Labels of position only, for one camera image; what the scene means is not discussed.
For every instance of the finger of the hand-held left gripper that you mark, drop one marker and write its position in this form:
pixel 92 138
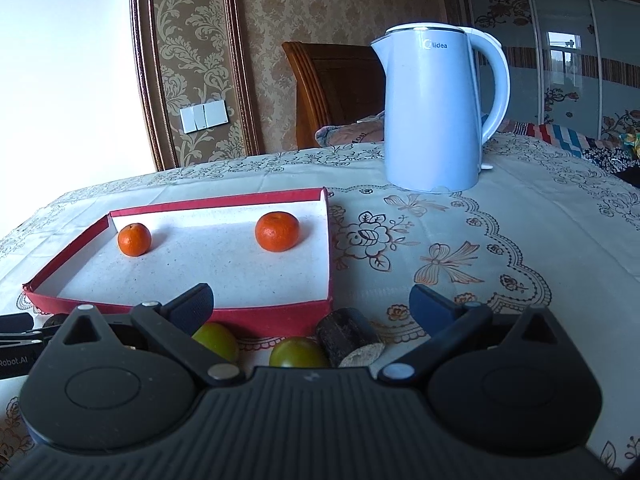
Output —
pixel 22 341
pixel 15 322

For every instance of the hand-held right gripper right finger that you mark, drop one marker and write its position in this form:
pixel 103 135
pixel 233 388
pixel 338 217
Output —
pixel 426 306

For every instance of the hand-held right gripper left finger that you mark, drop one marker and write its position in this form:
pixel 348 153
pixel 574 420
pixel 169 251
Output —
pixel 196 304

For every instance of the green tangerine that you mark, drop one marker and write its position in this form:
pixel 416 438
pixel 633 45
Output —
pixel 297 353
pixel 217 342

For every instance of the red cardboard tray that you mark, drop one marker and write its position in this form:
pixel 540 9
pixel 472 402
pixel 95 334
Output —
pixel 200 260

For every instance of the dark sugarcane piece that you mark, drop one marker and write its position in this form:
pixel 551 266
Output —
pixel 350 335

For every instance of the orange tangerine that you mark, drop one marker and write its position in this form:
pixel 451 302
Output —
pixel 276 231
pixel 134 239

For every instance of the light blue electric kettle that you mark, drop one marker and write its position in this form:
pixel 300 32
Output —
pixel 430 120

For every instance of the patterned pillow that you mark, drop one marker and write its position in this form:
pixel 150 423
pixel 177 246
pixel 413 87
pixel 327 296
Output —
pixel 350 132

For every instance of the striped blanket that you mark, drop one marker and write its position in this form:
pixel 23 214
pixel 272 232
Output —
pixel 565 137

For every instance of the wooden headboard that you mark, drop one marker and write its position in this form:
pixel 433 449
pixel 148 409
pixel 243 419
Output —
pixel 335 90

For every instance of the colourful clothes pile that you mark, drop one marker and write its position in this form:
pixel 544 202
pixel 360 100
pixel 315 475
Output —
pixel 629 145

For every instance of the floral glass wardrobe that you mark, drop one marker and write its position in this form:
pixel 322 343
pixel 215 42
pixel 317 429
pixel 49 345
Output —
pixel 515 35

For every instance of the white wall light switch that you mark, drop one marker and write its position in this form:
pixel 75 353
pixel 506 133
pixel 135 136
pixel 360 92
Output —
pixel 205 116

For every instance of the wooden wall moulding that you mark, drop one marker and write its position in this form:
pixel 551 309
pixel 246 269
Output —
pixel 150 85

